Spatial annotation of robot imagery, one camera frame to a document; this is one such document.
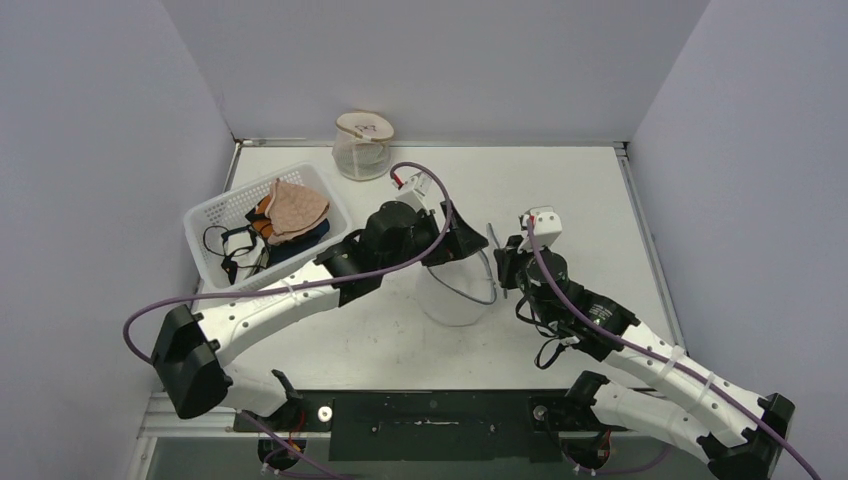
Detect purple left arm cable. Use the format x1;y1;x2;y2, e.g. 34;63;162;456
122;161;454;480

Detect aluminium front frame rail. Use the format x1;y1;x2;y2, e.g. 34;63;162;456
135;390;735;439

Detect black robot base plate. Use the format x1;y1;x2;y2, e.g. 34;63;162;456
263;389;608;462

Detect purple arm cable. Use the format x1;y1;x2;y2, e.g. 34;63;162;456
526;218;823;480
122;161;454;480

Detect white perforated plastic basket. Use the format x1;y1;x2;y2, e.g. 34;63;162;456
183;162;353;292

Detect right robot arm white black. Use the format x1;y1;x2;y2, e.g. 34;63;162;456
494;235;795;479

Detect navy blue bra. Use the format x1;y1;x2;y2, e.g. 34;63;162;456
267;219;330;266

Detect orange bra black straps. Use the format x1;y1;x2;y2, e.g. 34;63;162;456
245;195;276;238

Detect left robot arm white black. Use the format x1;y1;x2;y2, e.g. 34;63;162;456
152;201;488;431

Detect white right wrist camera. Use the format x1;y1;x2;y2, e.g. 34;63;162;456
518;206;562;253

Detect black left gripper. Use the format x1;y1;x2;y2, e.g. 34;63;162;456
381;201;487;274

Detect beige lace bra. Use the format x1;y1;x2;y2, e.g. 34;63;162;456
264;179;330;245

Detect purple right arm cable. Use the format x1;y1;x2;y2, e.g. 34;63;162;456
526;218;823;480

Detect white mesh bag beige trim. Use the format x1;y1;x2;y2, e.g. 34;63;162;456
332;111;395;181

